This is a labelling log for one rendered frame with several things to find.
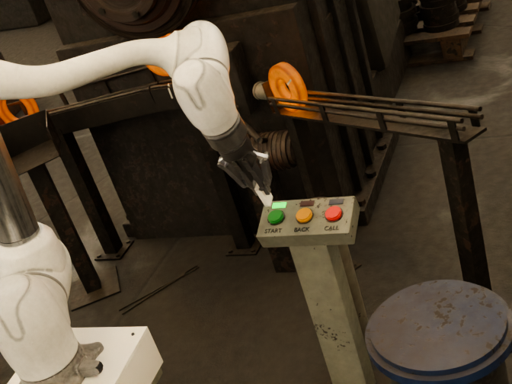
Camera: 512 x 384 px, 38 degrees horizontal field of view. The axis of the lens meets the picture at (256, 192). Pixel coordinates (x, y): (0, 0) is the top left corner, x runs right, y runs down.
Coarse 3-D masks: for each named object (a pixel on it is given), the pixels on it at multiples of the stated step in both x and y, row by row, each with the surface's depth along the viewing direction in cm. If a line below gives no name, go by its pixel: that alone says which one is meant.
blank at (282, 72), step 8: (280, 64) 225; (288, 64) 224; (272, 72) 229; (280, 72) 225; (288, 72) 222; (296, 72) 222; (272, 80) 231; (280, 80) 230; (288, 80) 223; (296, 80) 222; (272, 88) 234; (280, 88) 232; (296, 88) 222; (304, 88) 223; (280, 96) 232; (288, 96) 231; (296, 96) 224; (304, 96) 224; (296, 104) 226; (304, 104) 227
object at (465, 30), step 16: (400, 0) 388; (416, 0) 423; (432, 0) 382; (448, 0) 381; (464, 0) 407; (480, 0) 417; (400, 16) 391; (416, 16) 400; (432, 16) 386; (448, 16) 385; (464, 16) 399; (416, 32) 404; (432, 32) 391; (448, 32) 385; (464, 32) 379; (480, 32) 410; (448, 48) 385; (464, 48) 390; (416, 64) 396; (432, 64) 392
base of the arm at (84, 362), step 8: (80, 344) 179; (88, 344) 182; (96, 344) 182; (80, 352) 177; (88, 352) 180; (96, 352) 180; (72, 360) 173; (80, 360) 175; (88, 360) 175; (96, 360) 174; (64, 368) 172; (72, 368) 173; (80, 368) 173; (88, 368) 173; (96, 368) 176; (56, 376) 171; (64, 376) 172; (72, 376) 173; (80, 376) 174
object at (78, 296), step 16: (0, 128) 272; (16, 128) 273; (32, 128) 275; (48, 128) 257; (16, 144) 276; (32, 144) 277; (48, 144) 274; (16, 160) 273; (32, 160) 267; (48, 160) 261; (32, 176) 269; (48, 176) 271; (48, 192) 273; (48, 208) 275; (64, 208) 279; (64, 224) 279; (64, 240) 282; (80, 240) 288; (80, 256) 286; (80, 272) 289; (96, 272) 297; (112, 272) 302; (80, 288) 299; (96, 288) 294; (112, 288) 292; (80, 304) 289
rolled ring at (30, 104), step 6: (0, 102) 294; (24, 102) 289; (30, 102) 289; (0, 108) 296; (6, 108) 298; (30, 108) 290; (36, 108) 291; (0, 114) 297; (6, 114) 297; (12, 114) 299; (6, 120) 298; (12, 120) 297
